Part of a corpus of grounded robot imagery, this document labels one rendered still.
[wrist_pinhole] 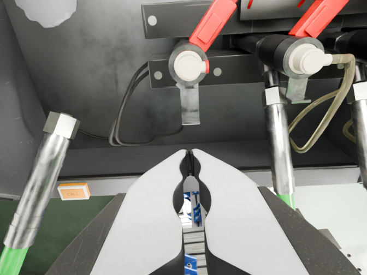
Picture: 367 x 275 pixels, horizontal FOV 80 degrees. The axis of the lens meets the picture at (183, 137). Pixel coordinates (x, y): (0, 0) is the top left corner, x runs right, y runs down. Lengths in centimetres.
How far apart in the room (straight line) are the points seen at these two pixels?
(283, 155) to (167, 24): 20
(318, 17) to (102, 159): 43
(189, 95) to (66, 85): 38
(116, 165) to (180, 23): 30
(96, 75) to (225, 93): 26
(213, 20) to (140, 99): 32
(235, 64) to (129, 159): 29
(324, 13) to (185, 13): 15
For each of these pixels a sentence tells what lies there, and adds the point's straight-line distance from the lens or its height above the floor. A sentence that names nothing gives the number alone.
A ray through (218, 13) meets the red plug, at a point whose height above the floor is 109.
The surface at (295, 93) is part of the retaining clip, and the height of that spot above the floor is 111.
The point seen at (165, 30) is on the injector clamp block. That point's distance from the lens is 30.
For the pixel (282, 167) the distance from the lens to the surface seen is 21.
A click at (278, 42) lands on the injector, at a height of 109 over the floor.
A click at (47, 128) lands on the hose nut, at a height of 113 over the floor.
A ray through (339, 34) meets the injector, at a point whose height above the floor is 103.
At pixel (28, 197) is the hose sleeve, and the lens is 19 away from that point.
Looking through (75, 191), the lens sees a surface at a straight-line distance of 46.
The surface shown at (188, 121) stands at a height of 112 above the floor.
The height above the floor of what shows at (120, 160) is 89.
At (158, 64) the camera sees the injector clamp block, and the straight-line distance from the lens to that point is 30.
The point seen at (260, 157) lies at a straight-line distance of 47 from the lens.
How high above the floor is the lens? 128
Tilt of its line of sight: 63 degrees down
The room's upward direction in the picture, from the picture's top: 179 degrees clockwise
